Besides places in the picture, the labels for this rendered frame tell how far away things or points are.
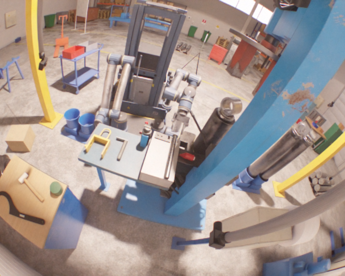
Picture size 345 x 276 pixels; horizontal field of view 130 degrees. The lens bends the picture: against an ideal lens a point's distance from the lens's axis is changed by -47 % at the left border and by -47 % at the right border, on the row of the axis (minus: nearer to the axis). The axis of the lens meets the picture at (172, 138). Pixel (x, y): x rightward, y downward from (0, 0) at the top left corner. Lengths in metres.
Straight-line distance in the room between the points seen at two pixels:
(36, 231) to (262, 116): 1.59
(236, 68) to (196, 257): 2.28
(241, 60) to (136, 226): 2.16
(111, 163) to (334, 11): 1.53
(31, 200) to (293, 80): 1.76
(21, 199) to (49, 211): 0.30
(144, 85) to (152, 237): 2.41
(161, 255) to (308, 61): 2.26
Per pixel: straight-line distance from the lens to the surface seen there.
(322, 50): 0.69
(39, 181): 1.45
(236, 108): 1.22
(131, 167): 1.21
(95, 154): 1.27
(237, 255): 2.75
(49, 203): 1.35
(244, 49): 1.24
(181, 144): 1.61
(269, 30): 1.10
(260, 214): 0.83
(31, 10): 2.43
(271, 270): 3.00
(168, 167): 1.07
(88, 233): 2.18
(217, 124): 1.27
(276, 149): 2.47
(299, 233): 1.03
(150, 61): 2.88
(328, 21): 0.70
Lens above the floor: 2.13
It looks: 47 degrees down
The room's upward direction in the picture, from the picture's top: 25 degrees clockwise
